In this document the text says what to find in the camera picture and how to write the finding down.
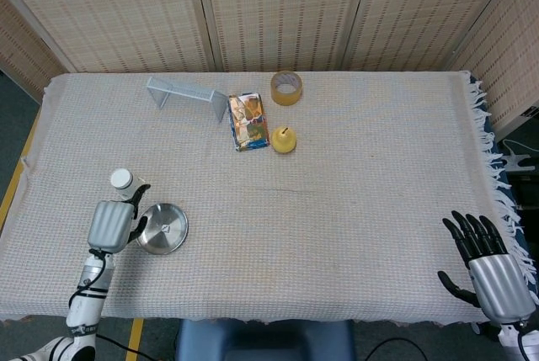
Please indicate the yellow pear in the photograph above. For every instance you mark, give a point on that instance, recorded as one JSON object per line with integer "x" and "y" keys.
{"x": 284, "y": 141}

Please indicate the colourful printed snack box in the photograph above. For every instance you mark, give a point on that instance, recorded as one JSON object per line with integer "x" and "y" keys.
{"x": 248, "y": 123}

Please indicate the round steel plate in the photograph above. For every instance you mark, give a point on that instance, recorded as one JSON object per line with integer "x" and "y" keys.
{"x": 168, "y": 239}

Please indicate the blue padded robot base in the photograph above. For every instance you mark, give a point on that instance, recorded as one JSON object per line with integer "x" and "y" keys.
{"x": 261, "y": 342}

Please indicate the white metal stand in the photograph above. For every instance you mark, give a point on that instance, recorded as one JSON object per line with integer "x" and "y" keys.
{"x": 517, "y": 161}

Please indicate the beige woven tablecloth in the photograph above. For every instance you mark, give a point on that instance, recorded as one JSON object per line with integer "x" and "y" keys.
{"x": 316, "y": 209}

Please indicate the brown packing tape roll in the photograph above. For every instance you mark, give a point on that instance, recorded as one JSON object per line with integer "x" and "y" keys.
{"x": 275, "y": 96}

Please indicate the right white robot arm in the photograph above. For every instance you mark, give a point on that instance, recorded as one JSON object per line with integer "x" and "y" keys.
{"x": 522, "y": 340}

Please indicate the woven bamboo screen panel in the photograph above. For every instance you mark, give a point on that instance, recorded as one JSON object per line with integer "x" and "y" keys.
{"x": 118, "y": 12}
{"x": 513, "y": 49}
{"x": 282, "y": 12}
{"x": 421, "y": 12}
{"x": 21, "y": 49}

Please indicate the dark blue table cover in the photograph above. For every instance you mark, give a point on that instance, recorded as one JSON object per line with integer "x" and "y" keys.
{"x": 499, "y": 167}

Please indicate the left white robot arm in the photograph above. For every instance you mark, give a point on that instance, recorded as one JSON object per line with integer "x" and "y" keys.
{"x": 86, "y": 306}

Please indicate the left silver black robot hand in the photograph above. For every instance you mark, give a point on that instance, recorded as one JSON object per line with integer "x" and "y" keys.
{"x": 109, "y": 226}

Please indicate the small white-capped jar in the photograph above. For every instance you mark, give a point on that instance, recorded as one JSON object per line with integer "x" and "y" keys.
{"x": 122, "y": 180}

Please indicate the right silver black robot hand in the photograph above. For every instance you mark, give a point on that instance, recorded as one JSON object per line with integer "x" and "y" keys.
{"x": 501, "y": 285}

